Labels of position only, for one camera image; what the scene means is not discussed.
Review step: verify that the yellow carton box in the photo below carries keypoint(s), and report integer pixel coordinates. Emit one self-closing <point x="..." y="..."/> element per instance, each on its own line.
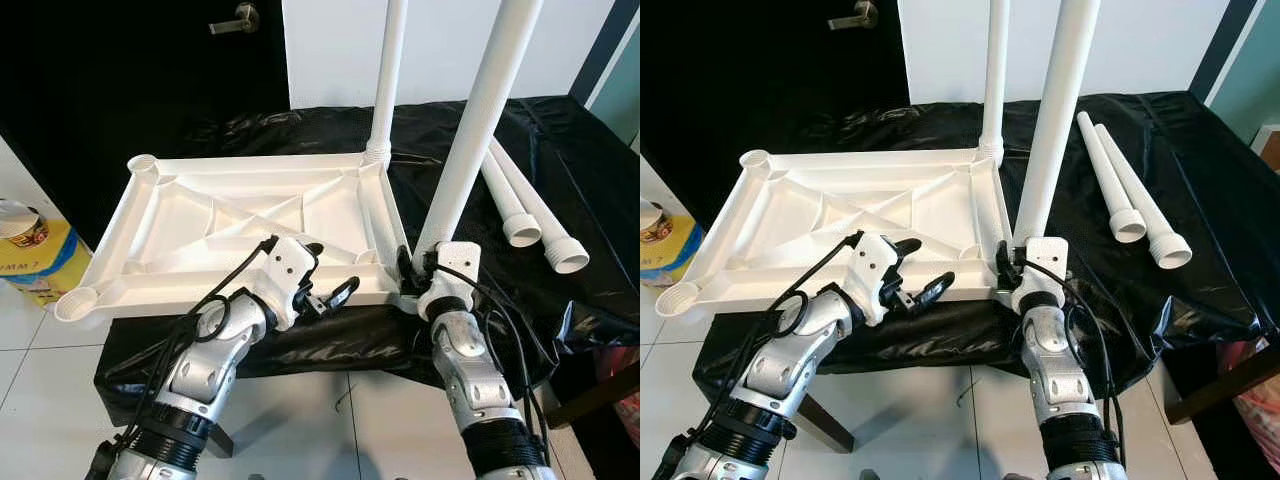
<point x="672" y="260"/>
<point x="50" y="270"/>

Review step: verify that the brown wooden table leg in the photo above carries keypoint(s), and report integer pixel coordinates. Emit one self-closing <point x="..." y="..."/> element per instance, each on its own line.
<point x="1220" y="382"/>
<point x="590" y="395"/>
<point x="822" y="425"/>
<point x="220" y="442"/>

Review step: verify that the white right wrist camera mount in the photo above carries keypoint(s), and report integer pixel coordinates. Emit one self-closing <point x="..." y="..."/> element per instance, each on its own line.
<point x="455" y="265"/>
<point x="1048" y="260"/>

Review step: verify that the printed paper cup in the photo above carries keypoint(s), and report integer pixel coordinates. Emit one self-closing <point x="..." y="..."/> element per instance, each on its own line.
<point x="22" y="222"/>
<point x="654" y="220"/>

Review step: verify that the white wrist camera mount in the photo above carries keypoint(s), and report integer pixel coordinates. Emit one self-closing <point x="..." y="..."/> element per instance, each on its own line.
<point x="872" y="270"/>
<point x="1048" y="260"/>
<point x="288" y="275"/>
<point x="455" y="265"/>

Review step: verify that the white plastic table leg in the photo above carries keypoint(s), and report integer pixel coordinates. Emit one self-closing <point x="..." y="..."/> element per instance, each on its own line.
<point x="1110" y="180"/>
<point x="480" y="120"/>
<point x="545" y="215"/>
<point x="388" y="80"/>
<point x="1058" y="110"/>
<point x="1145" y="200"/>
<point x="510" y="200"/>
<point x="995" y="80"/>

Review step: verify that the dark grey frame post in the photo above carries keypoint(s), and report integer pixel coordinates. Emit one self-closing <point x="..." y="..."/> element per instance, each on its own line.
<point x="603" y="45"/>
<point x="1220" y="45"/>

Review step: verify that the black door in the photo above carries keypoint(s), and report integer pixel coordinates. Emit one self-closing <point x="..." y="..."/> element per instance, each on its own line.
<point x="740" y="100"/>
<point x="100" y="100"/>

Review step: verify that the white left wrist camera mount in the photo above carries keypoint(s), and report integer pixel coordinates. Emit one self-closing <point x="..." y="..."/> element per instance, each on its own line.
<point x="872" y="270"/>
<point x="288" y="275"/>

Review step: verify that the black plastic cover sheet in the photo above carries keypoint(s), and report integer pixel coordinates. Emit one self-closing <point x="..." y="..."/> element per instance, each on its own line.
<point x="1220" y="170"/>
<point x="590" y="170"/>

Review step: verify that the pink plastic bag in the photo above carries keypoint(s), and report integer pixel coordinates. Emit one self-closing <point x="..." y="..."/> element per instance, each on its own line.
<point x="625" y="400"/>
<point x="1258" y="405"/>

